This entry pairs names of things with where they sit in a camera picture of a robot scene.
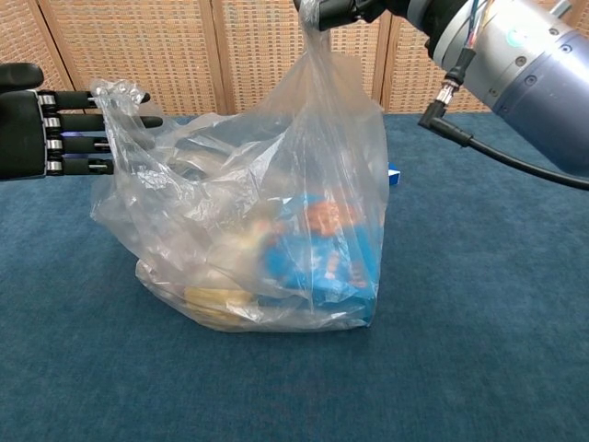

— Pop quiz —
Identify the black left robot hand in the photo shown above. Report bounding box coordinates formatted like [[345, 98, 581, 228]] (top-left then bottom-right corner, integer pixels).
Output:
[[0, 63, 165, 181]]

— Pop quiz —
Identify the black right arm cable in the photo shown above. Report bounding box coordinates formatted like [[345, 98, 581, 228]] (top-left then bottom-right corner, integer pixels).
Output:
[[418, 45, 589, 191]]

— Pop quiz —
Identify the woven rattan folding screen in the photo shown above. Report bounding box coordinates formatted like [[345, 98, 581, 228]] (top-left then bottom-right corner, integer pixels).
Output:
[[0, 0, 589, 122]]

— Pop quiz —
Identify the clear plastic shopping bag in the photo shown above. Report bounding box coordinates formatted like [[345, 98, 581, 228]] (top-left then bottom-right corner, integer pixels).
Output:
[[89, 0, 392, 333]]

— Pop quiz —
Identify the yellow round bun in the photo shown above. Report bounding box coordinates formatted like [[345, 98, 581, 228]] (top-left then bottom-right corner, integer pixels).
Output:
[[183, 285, 259, 324]]

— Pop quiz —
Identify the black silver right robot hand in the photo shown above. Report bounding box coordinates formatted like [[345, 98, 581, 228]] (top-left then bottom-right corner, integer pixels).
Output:
[[294, 0, 443, 32]]

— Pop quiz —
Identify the blue snack box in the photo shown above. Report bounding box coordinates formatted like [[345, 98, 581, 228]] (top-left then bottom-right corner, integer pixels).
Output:
[[261, 192, 381, 326]]

